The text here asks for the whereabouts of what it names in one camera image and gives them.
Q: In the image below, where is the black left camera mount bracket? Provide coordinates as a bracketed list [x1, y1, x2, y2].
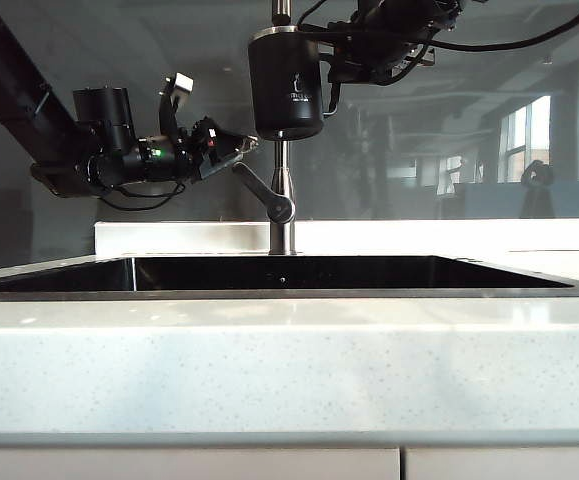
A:
[157, 74, 190, 151]

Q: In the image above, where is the brushed steel faucet lever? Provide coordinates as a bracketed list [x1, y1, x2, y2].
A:
[231, 161, 296, 224]

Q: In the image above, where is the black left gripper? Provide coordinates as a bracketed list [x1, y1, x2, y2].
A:
[186, 115, 262, 182]

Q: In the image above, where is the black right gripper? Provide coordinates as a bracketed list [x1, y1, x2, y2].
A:
[317, 9, 438, 87]

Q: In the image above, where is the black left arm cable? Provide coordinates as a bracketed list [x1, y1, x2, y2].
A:
[97, 177, 188, 212]

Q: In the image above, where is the black sink basin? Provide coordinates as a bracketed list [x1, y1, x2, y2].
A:
[0, 254, 579, 302]

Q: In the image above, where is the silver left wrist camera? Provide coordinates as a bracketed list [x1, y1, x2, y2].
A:
[172, 72, 196, 96]

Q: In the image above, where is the brushed steel faucet pipe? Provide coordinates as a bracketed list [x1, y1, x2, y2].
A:
[267, 0, 299, 257]

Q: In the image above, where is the beige cabinet front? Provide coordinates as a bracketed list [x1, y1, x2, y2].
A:
[0, 446, 402, 480]
[403, 446, 579, 480]

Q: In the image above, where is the black steel mug with handle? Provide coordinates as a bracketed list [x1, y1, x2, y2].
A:
[246, 25, 344, 142]

